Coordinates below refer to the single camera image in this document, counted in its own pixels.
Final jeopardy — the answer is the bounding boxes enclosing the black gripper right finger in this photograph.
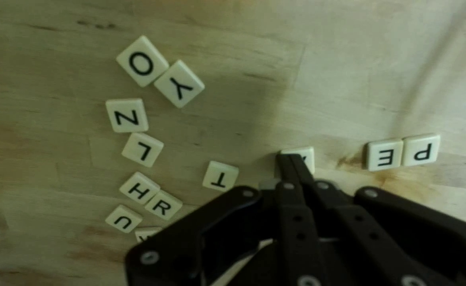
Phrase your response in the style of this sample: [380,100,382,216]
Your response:
[293,154,466,286]

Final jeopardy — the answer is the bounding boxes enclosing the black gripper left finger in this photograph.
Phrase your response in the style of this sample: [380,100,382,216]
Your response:
[124,152,329,286]

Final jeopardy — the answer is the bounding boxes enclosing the cream letter tile E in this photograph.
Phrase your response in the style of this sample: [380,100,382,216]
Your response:
[363,138,406,173]

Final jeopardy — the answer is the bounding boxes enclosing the cream letter tile P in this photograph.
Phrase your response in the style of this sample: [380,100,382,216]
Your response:
[401,133,442,168]

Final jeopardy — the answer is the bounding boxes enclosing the cream letter tile A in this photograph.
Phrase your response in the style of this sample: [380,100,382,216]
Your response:
[278,146,316,174]

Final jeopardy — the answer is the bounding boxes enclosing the cream letter tile R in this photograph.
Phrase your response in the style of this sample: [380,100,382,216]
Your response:
[143,189,184,222]

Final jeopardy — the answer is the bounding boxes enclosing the cream letter tile T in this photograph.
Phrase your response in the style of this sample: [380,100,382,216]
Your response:
[200,159,240,194]

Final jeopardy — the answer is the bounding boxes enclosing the cream letter tile U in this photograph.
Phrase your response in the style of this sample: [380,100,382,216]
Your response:
[103,203,145,235]

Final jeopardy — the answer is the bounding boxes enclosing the cream letter tile H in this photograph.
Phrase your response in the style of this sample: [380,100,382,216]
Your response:
[118,170,162,205]

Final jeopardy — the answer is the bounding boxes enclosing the cream letter tile L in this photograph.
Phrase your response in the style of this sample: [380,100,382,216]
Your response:
[119,132,165,170]

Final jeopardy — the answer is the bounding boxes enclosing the cream letter tile N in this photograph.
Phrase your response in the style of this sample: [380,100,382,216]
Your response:
[103,97,151,135]

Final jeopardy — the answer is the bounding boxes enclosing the cream letter tile Y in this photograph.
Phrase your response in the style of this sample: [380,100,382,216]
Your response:
[153,59,207,109]

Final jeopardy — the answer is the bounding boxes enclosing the cream letter tile O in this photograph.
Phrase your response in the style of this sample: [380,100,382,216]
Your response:
[114,33,170,89]

